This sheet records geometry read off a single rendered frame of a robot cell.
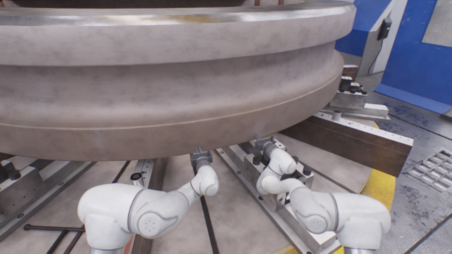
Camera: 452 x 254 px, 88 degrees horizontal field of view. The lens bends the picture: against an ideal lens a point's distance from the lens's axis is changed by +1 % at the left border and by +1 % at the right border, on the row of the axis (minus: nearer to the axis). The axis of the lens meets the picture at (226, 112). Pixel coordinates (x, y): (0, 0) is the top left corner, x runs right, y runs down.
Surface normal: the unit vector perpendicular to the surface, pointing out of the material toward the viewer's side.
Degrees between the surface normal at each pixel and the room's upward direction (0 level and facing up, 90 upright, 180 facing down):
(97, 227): 55
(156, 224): 60
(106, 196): 17
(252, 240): 0
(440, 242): 0
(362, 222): 41
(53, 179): 71
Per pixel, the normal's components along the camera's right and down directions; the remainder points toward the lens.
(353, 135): -0.63, 0.36
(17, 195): 0.96, 0.14
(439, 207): 0.00, -0.88
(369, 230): -0.01, -0.36
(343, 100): -0.29, 0.44
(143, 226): 0.07, -0.06
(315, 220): -0.22, 0.19
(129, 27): 0.15, 0.46
